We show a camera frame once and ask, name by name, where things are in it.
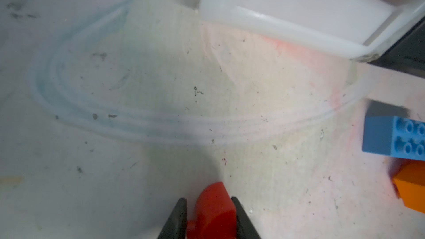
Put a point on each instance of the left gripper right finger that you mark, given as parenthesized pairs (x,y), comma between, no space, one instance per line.
(244,227)

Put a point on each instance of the blue lego near bins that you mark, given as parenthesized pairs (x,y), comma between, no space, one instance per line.
(395,137)

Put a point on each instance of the left white bin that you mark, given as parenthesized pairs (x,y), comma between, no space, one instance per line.
(350,29)

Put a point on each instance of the orange lego near bins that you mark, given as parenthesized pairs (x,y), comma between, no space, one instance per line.
(409,182)

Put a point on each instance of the black middle bin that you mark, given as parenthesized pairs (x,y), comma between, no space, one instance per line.
(407,55)

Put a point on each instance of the small red lego piece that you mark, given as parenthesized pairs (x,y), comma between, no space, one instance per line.
(215,215)

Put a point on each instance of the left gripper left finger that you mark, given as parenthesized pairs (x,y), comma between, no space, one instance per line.
(176,224)

